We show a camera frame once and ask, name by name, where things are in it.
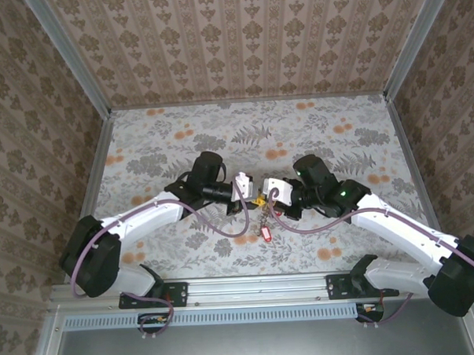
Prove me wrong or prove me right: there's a grey slotted cable duct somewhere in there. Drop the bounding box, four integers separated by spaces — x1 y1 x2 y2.
64 301 385 332

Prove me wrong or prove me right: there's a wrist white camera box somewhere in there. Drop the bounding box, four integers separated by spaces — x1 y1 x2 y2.
231 170 257 201
260 176 295 207

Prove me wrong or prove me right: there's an aluminium side rail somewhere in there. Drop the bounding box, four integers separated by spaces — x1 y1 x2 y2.
57 110 123 284
386 93 447 240

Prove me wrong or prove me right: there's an aluminium corner post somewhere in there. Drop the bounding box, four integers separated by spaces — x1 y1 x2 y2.
378 0 463 102
22 0 114 122

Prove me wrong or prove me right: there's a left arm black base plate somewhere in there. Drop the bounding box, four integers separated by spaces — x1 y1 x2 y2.
118 280 189 311

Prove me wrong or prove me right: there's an aluminium mounting rail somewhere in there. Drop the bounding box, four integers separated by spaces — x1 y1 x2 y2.
48 264 473 315

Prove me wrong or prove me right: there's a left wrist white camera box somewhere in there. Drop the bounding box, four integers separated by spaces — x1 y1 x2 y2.
231 170 257 201

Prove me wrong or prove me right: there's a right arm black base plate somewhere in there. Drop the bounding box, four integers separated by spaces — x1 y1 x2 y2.
325 271 400 302

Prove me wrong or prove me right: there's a thin aluminium wall rail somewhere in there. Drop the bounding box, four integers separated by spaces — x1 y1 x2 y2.
109 90 388 112

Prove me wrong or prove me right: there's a grey metal sheet panel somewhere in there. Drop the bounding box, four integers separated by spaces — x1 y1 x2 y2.
50 295 474 355

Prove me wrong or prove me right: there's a black connector socket with wires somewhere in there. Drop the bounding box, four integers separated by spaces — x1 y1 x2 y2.
137 312 175 335
355 301 386 324

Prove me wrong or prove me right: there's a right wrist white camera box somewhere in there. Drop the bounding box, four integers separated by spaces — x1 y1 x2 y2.
260 176 295 207

